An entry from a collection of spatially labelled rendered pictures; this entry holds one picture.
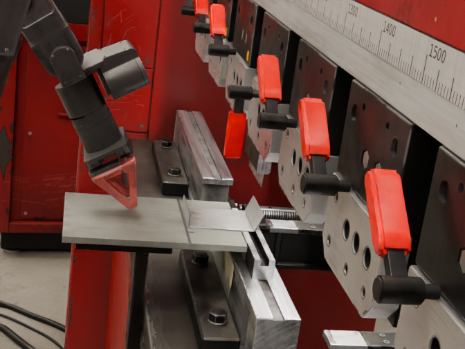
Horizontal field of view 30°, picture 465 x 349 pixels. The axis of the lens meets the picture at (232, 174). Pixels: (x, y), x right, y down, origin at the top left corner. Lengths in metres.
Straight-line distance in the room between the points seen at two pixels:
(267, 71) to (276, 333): 0.36
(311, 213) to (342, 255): 0.12
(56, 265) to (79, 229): 2.27
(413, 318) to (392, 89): 0.18
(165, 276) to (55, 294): 1.89
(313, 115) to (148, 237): 0.53
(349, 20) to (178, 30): 1.33
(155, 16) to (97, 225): 0.92
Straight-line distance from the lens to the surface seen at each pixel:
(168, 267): 1.46
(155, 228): 1.28
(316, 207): 0.85
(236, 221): 1.33
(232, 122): 1.11
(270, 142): 1.04
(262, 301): 1.17
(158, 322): 1.29
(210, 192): 1.65
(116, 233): 1.25
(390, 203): 0.58
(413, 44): 0.65
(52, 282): 3.38
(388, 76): 0.69
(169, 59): 2.12
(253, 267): 1.22
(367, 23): 0.75
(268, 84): 0.94
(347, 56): 0.80
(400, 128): 0.65
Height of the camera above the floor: 1.48
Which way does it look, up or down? 18 degrees down
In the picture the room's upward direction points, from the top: 8 degrees clockwise
